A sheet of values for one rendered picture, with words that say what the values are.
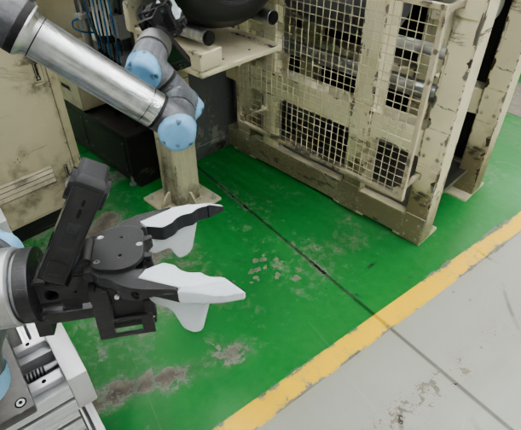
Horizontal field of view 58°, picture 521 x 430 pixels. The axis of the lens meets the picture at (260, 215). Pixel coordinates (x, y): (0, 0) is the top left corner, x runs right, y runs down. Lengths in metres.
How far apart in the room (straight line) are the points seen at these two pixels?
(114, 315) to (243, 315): 1.31
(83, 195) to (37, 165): 1.71
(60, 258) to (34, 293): 0.05
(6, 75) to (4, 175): 0.39
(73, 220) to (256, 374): 1.27
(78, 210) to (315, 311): 1.44
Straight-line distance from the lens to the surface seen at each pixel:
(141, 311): 0.47
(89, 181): 0.40
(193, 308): 0.42
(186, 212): 0.50
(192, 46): 1.55
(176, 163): 2.08
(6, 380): 0.61
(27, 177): 2.13
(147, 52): 1.05
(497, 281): 2.10
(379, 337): 1.75
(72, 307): 0.49
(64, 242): 0.43
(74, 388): 0.90
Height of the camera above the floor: 1.37
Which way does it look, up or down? 39 degrees down
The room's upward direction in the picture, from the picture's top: straight up
